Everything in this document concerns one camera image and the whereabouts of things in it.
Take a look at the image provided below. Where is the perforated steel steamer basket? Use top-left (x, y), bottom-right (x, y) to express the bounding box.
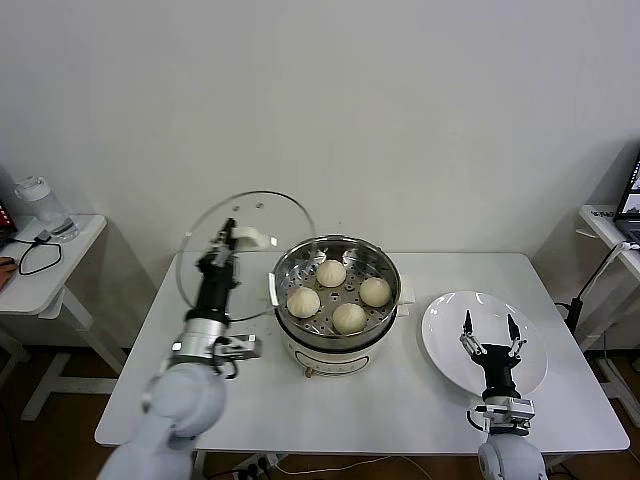
top-left (272, 234), bottom-right (402, 352)

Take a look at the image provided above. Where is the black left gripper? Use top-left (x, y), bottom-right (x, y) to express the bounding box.
top-left (186, 216), bottom-right (242, 324)

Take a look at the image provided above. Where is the white round plate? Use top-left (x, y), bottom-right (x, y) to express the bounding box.
top-left (421, 291), bottom-right (550, 396)

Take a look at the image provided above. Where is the white and black cable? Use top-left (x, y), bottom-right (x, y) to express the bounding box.
top-left (554, 242), bottom-right (636, 346)

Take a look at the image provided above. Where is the black looped cable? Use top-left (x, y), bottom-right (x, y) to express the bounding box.
top-left (17, 229), bottom-right (64, 276)

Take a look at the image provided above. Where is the laptop with red screen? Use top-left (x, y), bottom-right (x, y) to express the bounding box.
top-left (0, 162), bottom-right (19, 250)

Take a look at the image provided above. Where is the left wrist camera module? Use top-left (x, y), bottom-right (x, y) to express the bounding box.
top-left (214, 333), bottom-right (264, 361)

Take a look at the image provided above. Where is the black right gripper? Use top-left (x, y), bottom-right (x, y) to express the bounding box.
top-left (458, 309), bottom-right (528, 401)

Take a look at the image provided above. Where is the white steamed baozi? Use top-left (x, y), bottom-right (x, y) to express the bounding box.
top-left (316, 259), bottom-right (348, 289)
top-left (359, 277), bottom-right (393, 307)
top-left (286, 287), bottom-right (321, 320)
top-left (331, 302), bottom-right (367, 335)

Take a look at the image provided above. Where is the round glass lid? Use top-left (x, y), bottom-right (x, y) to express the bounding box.
top-left (175, 188), bottom-right (317, 324)

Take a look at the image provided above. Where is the clear water bottle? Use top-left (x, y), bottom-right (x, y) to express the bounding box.
top-left (13, 175), bottom-right (81, 240)

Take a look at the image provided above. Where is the dark open laptop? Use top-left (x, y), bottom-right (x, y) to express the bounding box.
top-left (613, 149), bottom-right (640, 246)

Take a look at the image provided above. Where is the white power strip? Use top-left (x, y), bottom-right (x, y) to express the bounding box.
top-left (234, 452), bottom-right (289, 476)

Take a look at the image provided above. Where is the white side table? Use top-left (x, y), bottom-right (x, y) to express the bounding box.
top-left (574, 204), bottom-right (640, 416)
top-left (0, 213), bottom-right (131, 422)

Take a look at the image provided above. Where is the white electric cooker pot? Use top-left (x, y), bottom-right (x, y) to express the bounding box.
top-left (256, 273), bottom-right (417, 382)

